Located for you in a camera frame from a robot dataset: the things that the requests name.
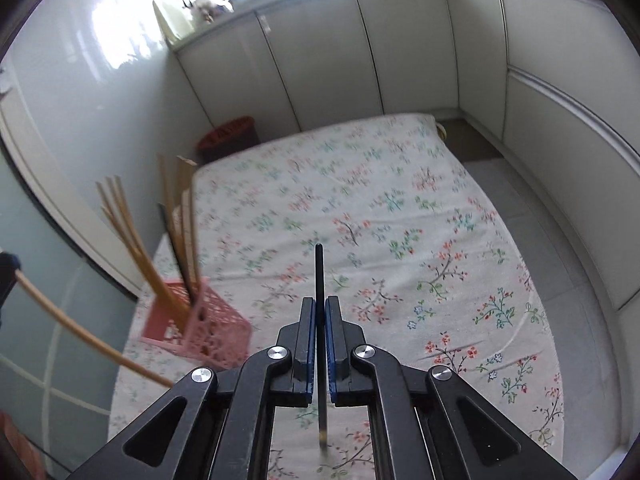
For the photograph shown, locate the wooden chopstick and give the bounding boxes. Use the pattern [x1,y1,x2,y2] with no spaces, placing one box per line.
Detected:
[113,174,196,311]
[95,181,191,319]
[14,270,174,389]
[104,176,194,313]
[157,154,184,261]
[177,156,201,296]

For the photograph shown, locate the black chopstick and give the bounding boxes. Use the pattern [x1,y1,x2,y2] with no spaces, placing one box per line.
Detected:
[314,243,328,453]
[156,203,196,307]

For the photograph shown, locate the pink perforated utensil basket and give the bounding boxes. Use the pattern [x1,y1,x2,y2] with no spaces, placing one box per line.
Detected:
[140,278,252,370]

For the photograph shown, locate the wooden chopstick in basket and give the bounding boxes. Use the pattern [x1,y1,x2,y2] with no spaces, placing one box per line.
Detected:
[95,181,191,319]
[104,176,194,313]
[113,174,196,311]

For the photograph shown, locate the floral tablecloth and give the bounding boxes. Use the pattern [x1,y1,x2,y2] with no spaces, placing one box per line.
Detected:
[106,112,566,480]

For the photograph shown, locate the red trash bin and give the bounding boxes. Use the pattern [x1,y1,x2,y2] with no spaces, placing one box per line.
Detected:
[196,116,260,164]

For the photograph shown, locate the yellow object behind table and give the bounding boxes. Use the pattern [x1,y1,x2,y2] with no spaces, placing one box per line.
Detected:
[436,122,448,141]

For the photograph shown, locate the white lower cabinets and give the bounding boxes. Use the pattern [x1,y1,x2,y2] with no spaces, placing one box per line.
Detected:
[176,0,639,309]

